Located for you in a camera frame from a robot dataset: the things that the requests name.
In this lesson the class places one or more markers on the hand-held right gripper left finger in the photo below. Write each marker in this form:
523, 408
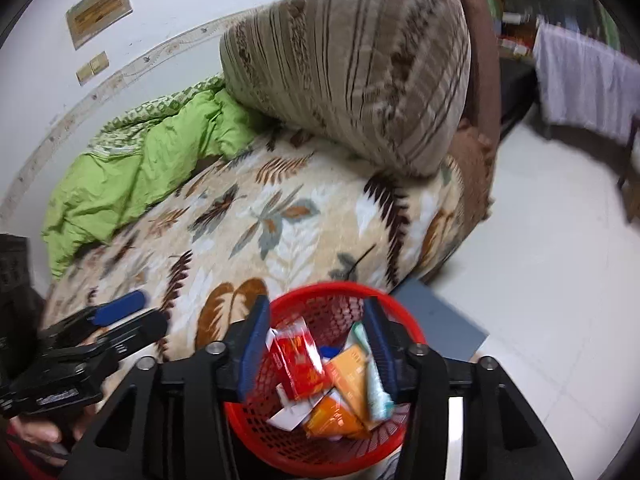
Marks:
252, 345

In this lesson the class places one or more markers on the light purple towel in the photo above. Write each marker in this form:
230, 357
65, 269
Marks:
585, 80

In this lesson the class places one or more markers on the striped brown cushion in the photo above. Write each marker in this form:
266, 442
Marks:
350, 70

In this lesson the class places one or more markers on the person's left hand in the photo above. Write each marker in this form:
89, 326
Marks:
37, 430

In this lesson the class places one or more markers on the dark low cabinet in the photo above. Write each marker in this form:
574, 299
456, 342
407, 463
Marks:
515, 90

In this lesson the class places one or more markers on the wooden chair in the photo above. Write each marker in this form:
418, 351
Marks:
631, 160

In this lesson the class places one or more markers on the light blue tissue packet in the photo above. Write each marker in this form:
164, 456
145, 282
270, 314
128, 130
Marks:
375, 390

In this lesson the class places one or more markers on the orange foil packet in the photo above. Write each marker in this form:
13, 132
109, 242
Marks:
330, 417

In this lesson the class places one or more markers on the framed wall picture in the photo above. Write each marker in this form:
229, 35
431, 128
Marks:
100, 12

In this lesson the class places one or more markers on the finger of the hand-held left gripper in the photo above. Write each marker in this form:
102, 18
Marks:
135, 332
120, 307

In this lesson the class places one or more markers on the beige wall switch plate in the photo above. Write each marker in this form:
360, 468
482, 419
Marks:
85, 74
99, 62

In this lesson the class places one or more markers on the green quilt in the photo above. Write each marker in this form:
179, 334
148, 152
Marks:
140, 170

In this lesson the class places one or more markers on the red plastic mesh basket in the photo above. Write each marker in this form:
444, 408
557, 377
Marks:
320, 452

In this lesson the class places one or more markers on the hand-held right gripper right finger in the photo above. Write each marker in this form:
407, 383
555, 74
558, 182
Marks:
380, 345

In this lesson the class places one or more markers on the red box with yellow print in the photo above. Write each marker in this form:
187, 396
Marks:
297, 365

